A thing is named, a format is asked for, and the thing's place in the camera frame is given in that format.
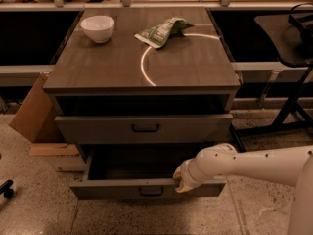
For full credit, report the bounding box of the grey top drawer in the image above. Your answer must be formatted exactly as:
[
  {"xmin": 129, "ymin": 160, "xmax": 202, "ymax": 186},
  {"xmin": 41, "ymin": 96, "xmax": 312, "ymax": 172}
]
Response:
[{"xmin": 55, "ymin": 114, "xmax": 233, "ymax": 144}]

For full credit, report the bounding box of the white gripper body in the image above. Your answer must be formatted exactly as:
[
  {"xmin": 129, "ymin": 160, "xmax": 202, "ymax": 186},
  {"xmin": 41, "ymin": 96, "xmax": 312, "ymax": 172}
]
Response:
[{"xmin": 180, "ymin": 159, "xmax": 211, "ymax": 189}]

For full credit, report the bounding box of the grey drawer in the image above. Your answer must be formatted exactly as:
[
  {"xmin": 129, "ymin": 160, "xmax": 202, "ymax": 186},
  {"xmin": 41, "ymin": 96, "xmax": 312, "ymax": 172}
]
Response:
[
  {"xmin": 55, "ymin": 114, "xmax": 233, "ymax": 144},
  {"xmin": 70, "ymin": 143, "xmax": 226, "ymax": 200}
]

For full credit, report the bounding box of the white ceramic bowl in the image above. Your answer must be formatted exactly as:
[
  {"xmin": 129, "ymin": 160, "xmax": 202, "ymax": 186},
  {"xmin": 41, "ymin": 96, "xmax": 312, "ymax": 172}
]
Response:
[{"xmin": 80, "ymin": 16, "xmax": 114, "ymax": 43}]

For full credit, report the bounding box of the brown cardboard box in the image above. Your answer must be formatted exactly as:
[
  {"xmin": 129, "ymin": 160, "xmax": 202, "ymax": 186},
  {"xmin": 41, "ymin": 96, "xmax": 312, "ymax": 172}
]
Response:
[{"xmin": 9, "ymin": 73, "xmax": 85, "ymax": 172}]

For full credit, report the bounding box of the green snack bag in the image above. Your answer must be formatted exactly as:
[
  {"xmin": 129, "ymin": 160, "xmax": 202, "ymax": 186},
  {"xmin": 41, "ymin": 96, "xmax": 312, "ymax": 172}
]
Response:
[{"xmin": 134, "ymin": 17, "xmax": 194, "ymax": 49}]

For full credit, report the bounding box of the grey three-drawer cabinet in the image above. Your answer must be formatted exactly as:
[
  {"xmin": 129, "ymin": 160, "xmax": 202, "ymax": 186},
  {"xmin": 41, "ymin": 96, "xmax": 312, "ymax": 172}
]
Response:
[{"xmin": 42, "ymin": 6, "xmax": 242, "ymax": 155}]

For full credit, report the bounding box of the black chair caster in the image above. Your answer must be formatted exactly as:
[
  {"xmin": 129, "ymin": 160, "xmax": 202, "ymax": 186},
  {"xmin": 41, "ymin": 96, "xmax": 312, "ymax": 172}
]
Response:
[{"xmin": 0, "ymin": 179, "xmax": 14, "ymax": 199}]

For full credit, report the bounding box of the black metal stand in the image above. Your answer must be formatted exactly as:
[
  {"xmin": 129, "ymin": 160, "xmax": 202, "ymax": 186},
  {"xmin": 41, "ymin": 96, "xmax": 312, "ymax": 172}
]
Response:
[{"xmin": 230, "ymin": 4, "xmax": 313, "ymax": 152}]

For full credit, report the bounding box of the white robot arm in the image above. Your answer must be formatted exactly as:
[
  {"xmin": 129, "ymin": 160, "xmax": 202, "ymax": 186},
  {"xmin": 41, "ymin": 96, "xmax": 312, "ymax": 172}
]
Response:
[{"xmin": 173, "ymin": 143, "xmax": 313, "ymax": 235}]

